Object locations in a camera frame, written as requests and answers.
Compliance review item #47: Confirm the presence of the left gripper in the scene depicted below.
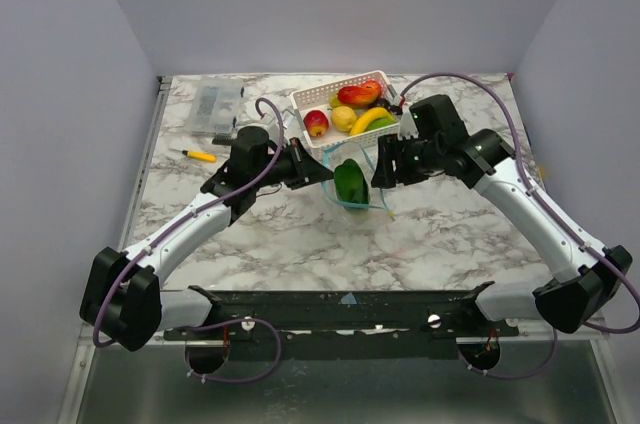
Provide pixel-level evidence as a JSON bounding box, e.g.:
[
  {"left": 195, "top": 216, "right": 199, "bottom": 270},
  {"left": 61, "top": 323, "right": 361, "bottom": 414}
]
[{"left": 253, "top": 137, "right": 335, "bottom": 191}]

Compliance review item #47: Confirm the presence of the clear zip top bag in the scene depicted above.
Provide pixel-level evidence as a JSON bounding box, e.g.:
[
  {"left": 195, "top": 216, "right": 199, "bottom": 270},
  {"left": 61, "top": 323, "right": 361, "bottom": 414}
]
[{"left": 321, "top": 143, "right": 395, "bottom": 230}]

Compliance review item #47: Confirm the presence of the green toy leek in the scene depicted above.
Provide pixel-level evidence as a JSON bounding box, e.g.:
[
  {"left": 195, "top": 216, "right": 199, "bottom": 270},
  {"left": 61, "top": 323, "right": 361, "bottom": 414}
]
[{"left": 334, "top": 158, "right": 370, "bottom": 211}]

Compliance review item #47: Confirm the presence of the white perforated plastic basket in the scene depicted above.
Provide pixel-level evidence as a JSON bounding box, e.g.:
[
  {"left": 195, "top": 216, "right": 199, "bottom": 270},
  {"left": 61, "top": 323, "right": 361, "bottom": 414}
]
[{"left": 289, "top": 70, "right": 401, "bottom": 158}]

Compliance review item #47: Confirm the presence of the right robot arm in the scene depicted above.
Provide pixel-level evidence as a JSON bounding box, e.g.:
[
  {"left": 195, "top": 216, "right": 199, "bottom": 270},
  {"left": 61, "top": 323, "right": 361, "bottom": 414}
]
[{"left": 371, "top": 95, "right": 632, "bottom": 336}]

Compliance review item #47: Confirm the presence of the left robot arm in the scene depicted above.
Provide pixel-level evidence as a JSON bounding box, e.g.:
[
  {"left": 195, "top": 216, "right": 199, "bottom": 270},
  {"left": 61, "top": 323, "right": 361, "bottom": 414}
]
[{"left": 79, "top": 126, "right": 333, "bottom": 351}]

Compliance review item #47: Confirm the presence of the red toy apple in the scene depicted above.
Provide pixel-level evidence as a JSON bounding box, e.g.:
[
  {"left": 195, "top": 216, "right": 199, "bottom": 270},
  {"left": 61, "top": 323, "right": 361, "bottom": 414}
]
[{"left": 303, "top": 110, "right": 330, "bottom": 138}]

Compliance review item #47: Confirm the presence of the green toy starfruit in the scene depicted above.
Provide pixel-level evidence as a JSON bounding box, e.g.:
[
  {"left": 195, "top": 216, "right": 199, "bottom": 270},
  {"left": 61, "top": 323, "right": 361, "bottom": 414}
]
[{"left": 365, "top": 117, "right": 396, "bottom": 132}]

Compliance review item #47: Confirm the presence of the yellow toy banana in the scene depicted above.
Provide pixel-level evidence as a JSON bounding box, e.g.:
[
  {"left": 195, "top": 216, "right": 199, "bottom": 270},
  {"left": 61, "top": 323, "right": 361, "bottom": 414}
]
[{"left": 349, "top": 107, "right": 395, "bottom": 136}]

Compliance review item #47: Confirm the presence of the yellow toy lemon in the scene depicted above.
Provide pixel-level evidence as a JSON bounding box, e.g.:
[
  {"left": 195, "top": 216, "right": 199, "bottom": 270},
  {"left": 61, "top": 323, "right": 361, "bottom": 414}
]
[{"left": 331, "top": 106, "right": 358, "bottom": 133}]

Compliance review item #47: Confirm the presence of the red orange toy mango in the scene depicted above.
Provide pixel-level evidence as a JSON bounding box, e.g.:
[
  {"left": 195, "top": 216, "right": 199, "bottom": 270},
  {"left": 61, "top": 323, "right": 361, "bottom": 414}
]
[{"left": 337, "top": 80, "right": 382, "bottom": 108}]

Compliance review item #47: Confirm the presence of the small black comb part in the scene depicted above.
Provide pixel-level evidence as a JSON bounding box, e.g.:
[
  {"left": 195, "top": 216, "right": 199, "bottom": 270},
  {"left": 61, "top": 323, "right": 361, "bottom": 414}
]
[{"left": 211, "top": 135, "right": 235, "bottom": 147}]

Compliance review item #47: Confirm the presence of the clear plastic parts box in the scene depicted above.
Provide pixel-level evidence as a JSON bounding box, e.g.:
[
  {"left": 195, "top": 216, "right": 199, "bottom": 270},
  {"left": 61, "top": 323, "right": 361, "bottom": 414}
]
[{"left": 185, "top": 77, "right": 244, "bottom": 137}]

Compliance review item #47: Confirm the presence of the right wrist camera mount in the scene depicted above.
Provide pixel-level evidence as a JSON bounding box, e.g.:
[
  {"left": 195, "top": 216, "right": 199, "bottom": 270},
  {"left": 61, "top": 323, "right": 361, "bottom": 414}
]
[{"left": 398, "top": 113, "right": 419, "bottom": 139}]

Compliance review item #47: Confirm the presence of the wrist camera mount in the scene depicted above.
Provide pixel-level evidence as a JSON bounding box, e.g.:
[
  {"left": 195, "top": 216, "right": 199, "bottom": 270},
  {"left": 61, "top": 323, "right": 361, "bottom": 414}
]
[
  {"left": 398, "top": 113, "right": 419, "bottom": 139},
  {"left": 260, "top": 109, "right": 299, "bottom": 144}
]

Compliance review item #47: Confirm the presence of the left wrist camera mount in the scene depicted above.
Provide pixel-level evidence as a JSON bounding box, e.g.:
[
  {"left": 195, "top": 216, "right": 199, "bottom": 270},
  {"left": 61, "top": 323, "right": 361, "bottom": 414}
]
[{"left": 260, "top": 109, "right": 299, "bottom": 144}]

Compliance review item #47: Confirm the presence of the yellow handled screwdriver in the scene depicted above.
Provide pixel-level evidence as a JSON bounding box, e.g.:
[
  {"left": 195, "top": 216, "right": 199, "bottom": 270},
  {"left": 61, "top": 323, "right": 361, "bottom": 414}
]
[{"left": 171, "top": 148, "right": 217, "bottom": 163}]

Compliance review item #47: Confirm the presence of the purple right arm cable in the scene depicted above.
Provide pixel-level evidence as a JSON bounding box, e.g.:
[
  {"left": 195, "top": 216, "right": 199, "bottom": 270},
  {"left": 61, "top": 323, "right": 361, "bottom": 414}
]
[{"left": 394, "top": 72, "right": 640, "bottom": 380}]

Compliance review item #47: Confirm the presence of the black metal base rail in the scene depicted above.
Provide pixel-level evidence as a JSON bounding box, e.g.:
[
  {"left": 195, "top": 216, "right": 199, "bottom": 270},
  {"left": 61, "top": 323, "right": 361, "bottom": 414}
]
[{"left": 164, "top": 285, "right": 519, "bottom": 361}]

